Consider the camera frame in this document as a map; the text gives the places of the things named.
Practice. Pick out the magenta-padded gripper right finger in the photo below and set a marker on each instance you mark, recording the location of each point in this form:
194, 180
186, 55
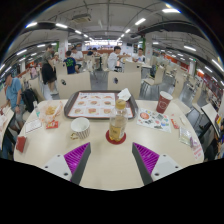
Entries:
166, 165

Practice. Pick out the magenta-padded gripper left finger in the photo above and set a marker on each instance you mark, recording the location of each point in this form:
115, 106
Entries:
56, 165

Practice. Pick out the clear bottle with yellow cap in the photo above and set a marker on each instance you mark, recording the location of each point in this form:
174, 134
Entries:
117, 125

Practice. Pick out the clear plastic packet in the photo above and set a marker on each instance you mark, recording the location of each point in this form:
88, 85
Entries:
185, 136

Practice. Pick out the small purple packet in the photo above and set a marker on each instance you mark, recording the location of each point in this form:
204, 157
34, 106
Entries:
193, 142

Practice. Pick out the small red box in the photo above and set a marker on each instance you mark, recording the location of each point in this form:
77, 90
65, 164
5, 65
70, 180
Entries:
21, 144

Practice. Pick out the small red sauce packet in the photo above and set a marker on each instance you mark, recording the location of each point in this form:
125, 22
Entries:
175, 124

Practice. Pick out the white paper card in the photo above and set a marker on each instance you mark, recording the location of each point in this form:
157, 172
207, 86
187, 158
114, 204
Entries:
33, 125

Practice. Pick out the printed food flyer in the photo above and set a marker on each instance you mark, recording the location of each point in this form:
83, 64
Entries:
153, 120

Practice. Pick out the crumpled food wrapper bag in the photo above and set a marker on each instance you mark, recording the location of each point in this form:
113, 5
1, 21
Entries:
50, 111

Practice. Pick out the flat round red coaster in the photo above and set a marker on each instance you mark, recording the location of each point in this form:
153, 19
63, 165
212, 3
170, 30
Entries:
110, 140

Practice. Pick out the red paper cup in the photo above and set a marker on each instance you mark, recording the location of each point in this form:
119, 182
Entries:
163, 103

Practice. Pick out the white dining table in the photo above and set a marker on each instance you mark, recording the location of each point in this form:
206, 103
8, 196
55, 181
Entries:
210, 113

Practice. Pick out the dark food tray with paper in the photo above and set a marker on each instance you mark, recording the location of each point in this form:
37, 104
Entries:
93, 106

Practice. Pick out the black backpack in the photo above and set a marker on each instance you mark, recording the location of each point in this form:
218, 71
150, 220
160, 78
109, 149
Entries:
30, 100

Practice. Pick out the white paper napkin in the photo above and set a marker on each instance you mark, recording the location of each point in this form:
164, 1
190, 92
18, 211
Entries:
124, 94

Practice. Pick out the group of beige chairs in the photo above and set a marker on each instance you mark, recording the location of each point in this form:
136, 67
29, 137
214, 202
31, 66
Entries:
159, 75

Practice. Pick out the ceiling air conditioner unit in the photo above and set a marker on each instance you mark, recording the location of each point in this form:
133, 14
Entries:
81, 18

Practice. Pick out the ceiling lights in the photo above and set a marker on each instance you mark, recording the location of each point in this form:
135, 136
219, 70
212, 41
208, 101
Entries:
171, 10

